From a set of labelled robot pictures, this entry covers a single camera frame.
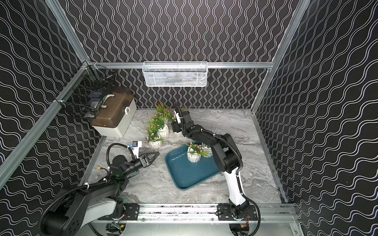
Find black wire wall basket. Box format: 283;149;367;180
57;65;116;120

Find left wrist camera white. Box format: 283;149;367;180
129;141;142;158

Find potted red gypsophila plant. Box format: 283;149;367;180
201;128;220;156

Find teal plastic tray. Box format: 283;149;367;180
165;146;221;191

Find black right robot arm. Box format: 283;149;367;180
172;107;261;221

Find potted pink gypsophila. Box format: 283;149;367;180
146;125;164;150
151;115;169;139
185;142;209;163

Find white mesh wall basket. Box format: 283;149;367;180
142;61;209;87

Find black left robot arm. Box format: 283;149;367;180
37;151;159;236

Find potted orange gypsophila at back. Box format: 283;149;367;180
155;103;175;124

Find brown storage box lid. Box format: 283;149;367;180
92;87;134;120

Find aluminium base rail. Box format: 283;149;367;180
97;202;296;224

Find white ribbed storage box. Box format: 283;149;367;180
91;100;136;138

